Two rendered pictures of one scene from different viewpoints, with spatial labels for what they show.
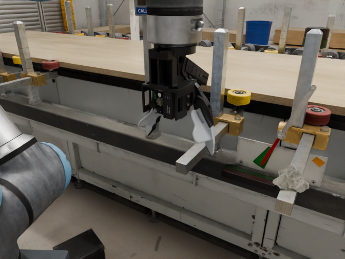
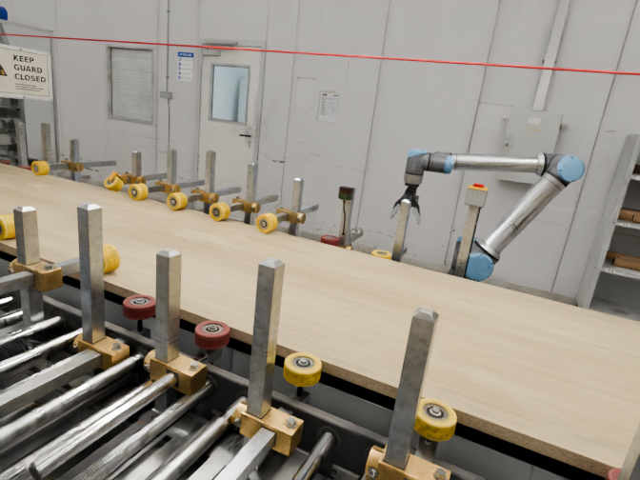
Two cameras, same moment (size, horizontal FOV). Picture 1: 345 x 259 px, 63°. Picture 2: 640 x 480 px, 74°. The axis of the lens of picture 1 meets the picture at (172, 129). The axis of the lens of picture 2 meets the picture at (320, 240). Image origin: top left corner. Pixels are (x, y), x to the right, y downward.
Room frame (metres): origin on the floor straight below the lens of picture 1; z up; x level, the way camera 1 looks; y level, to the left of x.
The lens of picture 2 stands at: (2.55, -0.70, 1.41)
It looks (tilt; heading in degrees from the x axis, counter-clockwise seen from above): 16 degrees down; 172
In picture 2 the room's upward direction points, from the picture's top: 7 degrees clockwise
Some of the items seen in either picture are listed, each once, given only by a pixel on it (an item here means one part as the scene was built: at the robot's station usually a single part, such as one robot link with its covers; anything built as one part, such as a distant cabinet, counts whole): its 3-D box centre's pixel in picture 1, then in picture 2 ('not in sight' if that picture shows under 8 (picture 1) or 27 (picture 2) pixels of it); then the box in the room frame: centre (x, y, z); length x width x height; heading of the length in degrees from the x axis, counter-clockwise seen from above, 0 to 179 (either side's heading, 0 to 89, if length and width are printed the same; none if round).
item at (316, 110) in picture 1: (312, 125); (329, 249); (0.78, -0.42, 0.85); 0.08 x 0.08 x 0.11
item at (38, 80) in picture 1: (33, 78); not in sight; (1.38, 0.69, 0.84); 0.14 x 0.06 x 0.05; 59
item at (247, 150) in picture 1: (276, 161); not in sight; (0.75, -0.32, 0.75); 0.26 x 0.01 x 0.10; 59
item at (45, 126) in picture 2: not in sight; (48, 162); (-0.27, -2.08, 0.93); 0.04 x 0.04 x 0.48; 59
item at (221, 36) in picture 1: (216, 105); (396, 254); (0.88, -0.15, 0.88); 0.04 x 0.04 x 0.48; 59
